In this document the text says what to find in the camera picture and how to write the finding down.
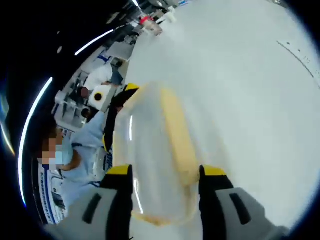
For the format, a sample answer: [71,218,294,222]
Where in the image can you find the person in light blue shirt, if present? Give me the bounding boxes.
[37,111,115,226]

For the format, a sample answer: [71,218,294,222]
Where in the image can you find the white chest device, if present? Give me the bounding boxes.
[91,146,113,180]

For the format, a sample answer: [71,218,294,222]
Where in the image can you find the clear jar with red lid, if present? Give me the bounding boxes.
[138,14,163,36]

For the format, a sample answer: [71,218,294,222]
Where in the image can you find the clear lid with yellow latches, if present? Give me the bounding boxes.
[111,81,202,228]

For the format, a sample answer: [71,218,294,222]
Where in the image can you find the blue framed wall board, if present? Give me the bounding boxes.
[96,48,113,63]

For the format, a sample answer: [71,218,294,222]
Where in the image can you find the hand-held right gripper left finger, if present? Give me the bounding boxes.
[44,164,135,240]

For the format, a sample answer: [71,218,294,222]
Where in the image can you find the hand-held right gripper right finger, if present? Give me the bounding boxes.
[198,164,291,240]

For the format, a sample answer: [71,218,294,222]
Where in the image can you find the long ceiling light strip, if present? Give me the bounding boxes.
[17,76,54,207]
[74,29,115,57]

